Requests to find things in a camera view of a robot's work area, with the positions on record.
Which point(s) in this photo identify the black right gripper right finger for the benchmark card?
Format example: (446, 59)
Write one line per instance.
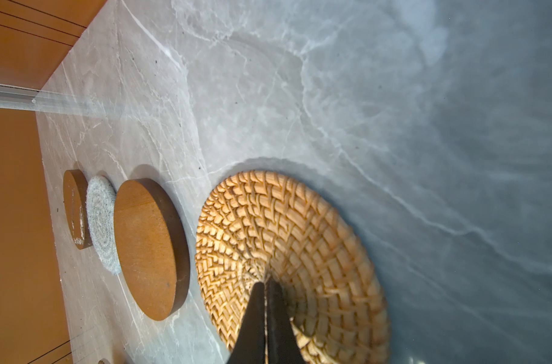
(282, 345)

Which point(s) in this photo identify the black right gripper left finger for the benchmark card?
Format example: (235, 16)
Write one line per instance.
(250, 343)

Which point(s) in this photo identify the woven rattan round coaster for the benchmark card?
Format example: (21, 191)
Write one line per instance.
(258, 225)

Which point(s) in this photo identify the brown round wooden coaster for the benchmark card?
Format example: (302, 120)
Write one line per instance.
(152, 248)

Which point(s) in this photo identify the grey blue rope coaster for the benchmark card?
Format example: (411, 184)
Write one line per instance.
(100, 209)

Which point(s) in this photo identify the dark scratched wooden coaster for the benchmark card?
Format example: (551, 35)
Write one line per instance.
(74, 192)

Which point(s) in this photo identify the aluminium corner post left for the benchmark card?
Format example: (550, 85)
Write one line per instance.
(26, 99)

